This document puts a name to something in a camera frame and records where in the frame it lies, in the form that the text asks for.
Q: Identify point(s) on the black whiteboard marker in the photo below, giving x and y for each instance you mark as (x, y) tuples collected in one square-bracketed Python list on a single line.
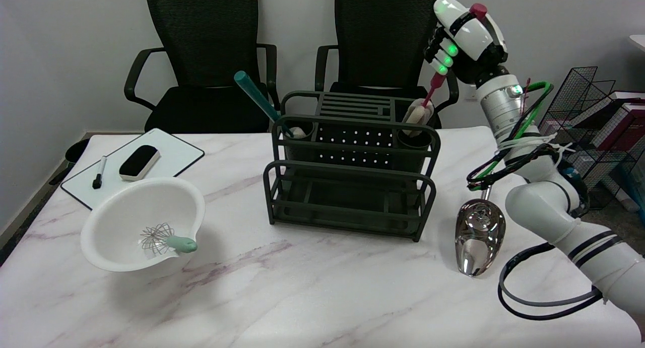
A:
[(99, 177)]

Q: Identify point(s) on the teal sponge bottle brush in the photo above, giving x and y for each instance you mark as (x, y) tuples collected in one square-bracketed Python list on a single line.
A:
[(254, 95)]

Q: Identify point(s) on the white mixing bowl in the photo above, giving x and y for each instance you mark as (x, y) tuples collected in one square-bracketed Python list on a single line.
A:
[(126, 212)]

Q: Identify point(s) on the teal object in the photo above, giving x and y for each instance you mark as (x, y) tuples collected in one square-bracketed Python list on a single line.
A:
[(636, 192)]

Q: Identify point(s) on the shiny metal scoop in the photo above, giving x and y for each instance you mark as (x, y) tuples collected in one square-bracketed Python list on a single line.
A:
[(478, 232)]

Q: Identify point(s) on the black chair base foot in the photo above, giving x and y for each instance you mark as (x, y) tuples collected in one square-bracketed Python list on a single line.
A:
[(76, 150)]

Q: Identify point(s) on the dark green dish rack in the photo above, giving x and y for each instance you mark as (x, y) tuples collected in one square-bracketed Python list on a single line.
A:
[(347, 199)]

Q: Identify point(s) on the black mesh office chair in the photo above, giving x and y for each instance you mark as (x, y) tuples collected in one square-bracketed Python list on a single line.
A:
[(378, 30), (206, 36)]

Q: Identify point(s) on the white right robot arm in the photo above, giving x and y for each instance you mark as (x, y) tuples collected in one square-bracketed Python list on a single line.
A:
[(539, 202)]

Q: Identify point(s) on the pink sponge bottle brush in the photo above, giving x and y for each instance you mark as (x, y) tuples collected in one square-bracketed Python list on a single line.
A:
[(415, 116)]

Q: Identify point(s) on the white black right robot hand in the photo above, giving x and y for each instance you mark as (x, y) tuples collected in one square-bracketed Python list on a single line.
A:
[(476, 41)]

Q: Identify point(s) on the white table corner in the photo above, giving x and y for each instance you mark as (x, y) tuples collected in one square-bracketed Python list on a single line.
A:
[(639, 42)]

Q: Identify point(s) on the black white board eraser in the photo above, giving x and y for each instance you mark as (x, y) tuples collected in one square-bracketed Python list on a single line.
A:
[(138, 161)]

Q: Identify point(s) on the red book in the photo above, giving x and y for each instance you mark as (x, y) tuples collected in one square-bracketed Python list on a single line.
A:
[(630, 126)]

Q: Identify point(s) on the small white whiteboard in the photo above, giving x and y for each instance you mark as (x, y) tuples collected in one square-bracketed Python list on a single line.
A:
[(174, 154)]

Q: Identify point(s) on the white maroon book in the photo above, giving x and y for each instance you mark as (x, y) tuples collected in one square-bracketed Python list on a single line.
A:
[(617, 98)]

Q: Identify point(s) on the white wall outlet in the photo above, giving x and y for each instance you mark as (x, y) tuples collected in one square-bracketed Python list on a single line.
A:
[(471, 95)]

